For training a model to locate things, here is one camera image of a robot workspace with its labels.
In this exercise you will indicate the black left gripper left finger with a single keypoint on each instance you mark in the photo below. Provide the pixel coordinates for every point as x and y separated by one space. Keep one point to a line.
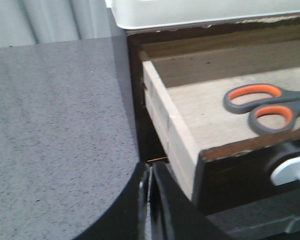
126 218

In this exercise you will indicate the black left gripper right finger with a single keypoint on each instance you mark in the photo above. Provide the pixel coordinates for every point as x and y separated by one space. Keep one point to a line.
173 216

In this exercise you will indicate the wooden drawer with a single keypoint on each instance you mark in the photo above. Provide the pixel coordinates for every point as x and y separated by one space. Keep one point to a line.
219 162

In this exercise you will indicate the white drawer handle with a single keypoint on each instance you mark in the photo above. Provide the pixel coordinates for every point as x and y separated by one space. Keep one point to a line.
288 171

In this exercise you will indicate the grey orange handled scissors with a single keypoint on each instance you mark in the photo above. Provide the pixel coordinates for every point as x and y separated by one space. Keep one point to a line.
285 103

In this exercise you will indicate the dark wooden drawer cabinet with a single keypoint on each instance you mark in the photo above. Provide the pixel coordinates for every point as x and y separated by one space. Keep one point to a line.
149 144

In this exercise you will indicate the white tray on cabinet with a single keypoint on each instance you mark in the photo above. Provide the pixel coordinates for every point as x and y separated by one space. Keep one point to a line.
142 14

